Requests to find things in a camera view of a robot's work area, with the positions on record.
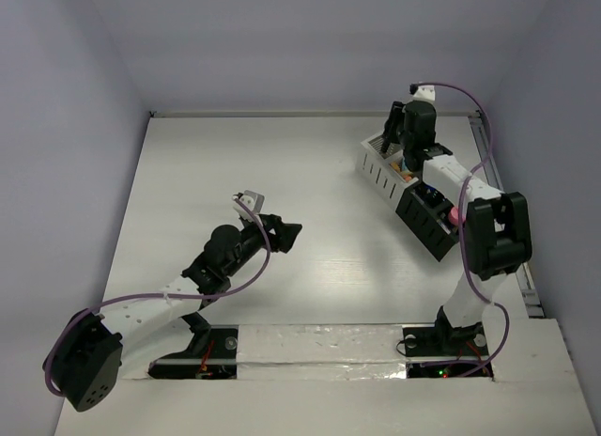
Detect pink round cap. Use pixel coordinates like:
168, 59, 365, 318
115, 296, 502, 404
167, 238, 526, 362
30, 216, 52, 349
448, 207, 462, 226

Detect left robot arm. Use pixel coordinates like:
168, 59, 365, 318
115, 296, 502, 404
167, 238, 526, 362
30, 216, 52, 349
42, 214, 302, 413

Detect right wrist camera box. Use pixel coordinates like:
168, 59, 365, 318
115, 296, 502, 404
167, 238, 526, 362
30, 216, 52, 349
409, 83, 436, 103

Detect white slotted organizer box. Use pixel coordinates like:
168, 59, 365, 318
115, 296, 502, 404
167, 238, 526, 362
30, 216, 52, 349
356, 133, 419, 210

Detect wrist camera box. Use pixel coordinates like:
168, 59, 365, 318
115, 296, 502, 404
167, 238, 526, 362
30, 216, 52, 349
232, 190, 265, 222
409, 83, 436, 103

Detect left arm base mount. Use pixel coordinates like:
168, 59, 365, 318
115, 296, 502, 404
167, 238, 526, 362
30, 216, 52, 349
147, 312, 239, 380

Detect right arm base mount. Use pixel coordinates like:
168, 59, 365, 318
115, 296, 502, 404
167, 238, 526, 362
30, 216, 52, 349
395, 307, 493, 379

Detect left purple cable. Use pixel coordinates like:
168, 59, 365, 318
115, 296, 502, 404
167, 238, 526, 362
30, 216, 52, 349
41, 198, 271, 399

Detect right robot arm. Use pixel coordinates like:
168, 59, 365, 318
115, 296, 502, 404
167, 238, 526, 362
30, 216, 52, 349
382, 100, 532, 353

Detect black slotted organizer box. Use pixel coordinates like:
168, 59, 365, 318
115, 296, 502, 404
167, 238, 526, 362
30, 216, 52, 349
395, 182, 459, 261

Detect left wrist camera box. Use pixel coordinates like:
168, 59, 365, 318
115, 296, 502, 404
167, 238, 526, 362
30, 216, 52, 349
232, 190, 265, 222

